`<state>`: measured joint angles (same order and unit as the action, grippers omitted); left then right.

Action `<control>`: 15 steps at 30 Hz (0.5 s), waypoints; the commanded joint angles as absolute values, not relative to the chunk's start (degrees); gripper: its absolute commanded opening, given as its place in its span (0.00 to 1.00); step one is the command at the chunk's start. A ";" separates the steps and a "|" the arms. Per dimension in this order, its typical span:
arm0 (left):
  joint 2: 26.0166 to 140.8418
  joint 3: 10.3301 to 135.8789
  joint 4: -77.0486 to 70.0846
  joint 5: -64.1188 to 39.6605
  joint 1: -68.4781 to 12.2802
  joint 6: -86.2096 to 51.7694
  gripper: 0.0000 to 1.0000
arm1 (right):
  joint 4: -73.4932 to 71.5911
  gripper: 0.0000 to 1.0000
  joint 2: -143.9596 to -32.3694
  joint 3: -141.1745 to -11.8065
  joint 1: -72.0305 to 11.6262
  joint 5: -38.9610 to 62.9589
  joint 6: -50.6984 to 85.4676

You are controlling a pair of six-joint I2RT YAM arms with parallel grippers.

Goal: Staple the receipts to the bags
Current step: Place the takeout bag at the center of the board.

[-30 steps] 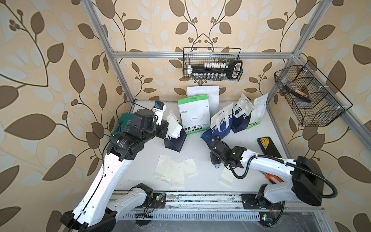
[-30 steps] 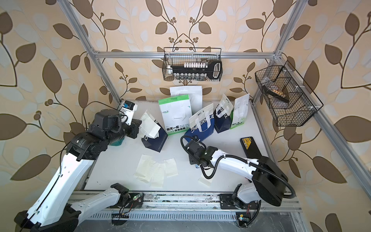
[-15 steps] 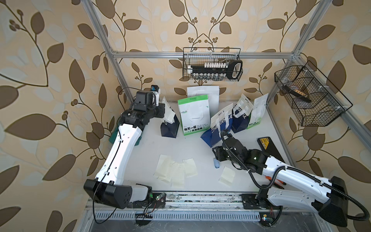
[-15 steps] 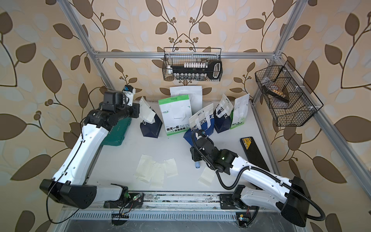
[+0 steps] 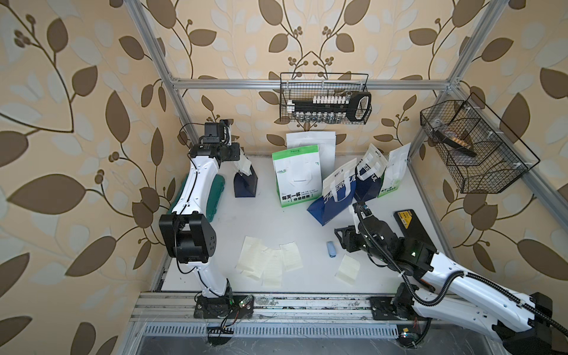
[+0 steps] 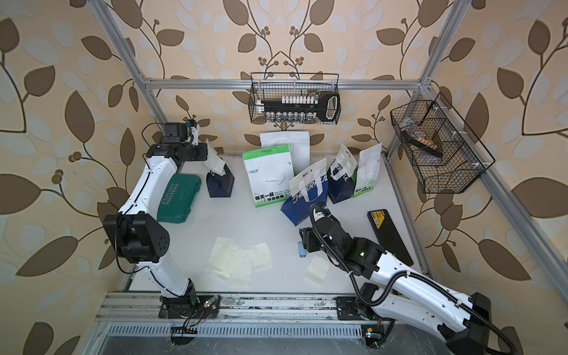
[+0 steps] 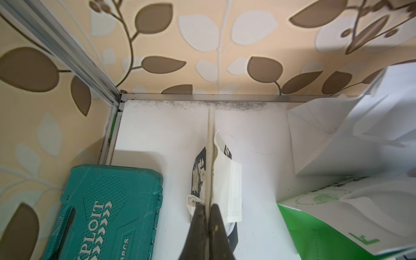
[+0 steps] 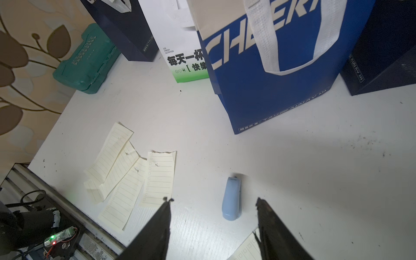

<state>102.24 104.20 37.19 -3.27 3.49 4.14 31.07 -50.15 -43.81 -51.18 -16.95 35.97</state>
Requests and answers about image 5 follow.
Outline light blue stapler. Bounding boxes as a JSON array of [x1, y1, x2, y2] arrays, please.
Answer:
[[326, 241, 337, 258]]

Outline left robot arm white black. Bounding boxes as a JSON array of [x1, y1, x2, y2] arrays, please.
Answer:
[[158, 120, 241, 299]]

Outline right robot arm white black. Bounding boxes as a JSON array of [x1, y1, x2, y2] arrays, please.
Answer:
[[334, 203, 567, 354]]

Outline black yellow-labelled device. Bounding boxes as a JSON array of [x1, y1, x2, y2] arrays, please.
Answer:
[[393, 209, 436, 248]]

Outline green plastic tool case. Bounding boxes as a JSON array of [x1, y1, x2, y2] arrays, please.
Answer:
[[169, 172, 226, 222]]

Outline dark navy bag right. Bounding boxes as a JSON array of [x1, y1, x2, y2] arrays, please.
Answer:
[[354, 143, 388, 202]]

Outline green white cool tea bag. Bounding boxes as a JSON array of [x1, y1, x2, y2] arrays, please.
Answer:
[[272, 145, 322, 207]]

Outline white green bag right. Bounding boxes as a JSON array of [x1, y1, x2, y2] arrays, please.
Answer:
[[379, 144, 411, 197]]

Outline white flat bag back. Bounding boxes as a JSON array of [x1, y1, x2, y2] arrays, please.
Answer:
[[286, 131, 337, 179]]

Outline object in right basket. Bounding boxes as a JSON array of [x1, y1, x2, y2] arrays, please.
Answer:
[[433, 130, 477, 158]]

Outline black socket set holder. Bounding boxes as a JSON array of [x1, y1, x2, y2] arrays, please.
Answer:
[[283, 92, 372, 124]]

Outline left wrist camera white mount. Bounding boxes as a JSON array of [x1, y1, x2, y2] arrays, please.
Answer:
[[201, 120, 232, 145]]

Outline blue takeaway bag white handles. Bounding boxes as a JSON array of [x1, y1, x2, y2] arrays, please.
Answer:
[[307, 158, 357, 226]]

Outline back wire basket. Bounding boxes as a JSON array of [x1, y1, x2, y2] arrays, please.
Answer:
[[278, 72, 372, 126]]

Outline wire basket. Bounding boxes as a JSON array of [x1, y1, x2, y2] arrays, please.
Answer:
[[420, 93, 541, 194], [278, 72, 372, 126]]

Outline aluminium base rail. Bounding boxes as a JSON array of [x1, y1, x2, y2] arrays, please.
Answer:
[[128, 291, 498, 325]]

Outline right wire basket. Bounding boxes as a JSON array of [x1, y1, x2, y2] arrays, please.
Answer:
[[420, 93, 541, 194]]

